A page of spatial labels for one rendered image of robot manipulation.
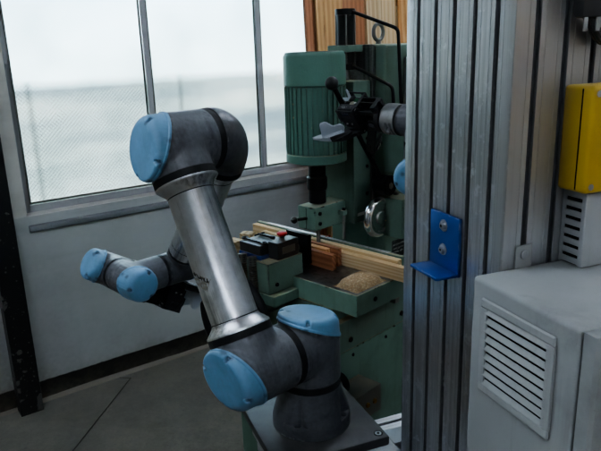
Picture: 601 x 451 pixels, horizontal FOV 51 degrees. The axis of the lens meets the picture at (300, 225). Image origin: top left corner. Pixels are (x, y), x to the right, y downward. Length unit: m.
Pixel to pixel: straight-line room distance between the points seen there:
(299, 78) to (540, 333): 1.16
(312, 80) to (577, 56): 0.98
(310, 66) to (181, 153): 0.72
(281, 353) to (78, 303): 2.07
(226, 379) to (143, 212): 2.07
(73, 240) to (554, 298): 2.46
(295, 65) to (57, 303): 1.75
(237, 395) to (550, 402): 0.52
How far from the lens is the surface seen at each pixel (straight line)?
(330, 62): 1.75
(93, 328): 3.16
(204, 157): 1.12
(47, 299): 3.04
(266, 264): 1.71
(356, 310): 1.65
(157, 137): 1.09
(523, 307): 0.78
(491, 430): 0.90
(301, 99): 1.76
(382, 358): 1.93
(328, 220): 1.88
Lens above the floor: 1.52
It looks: 16 degrees down
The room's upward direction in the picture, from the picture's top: 2 degrees counter-clockwise
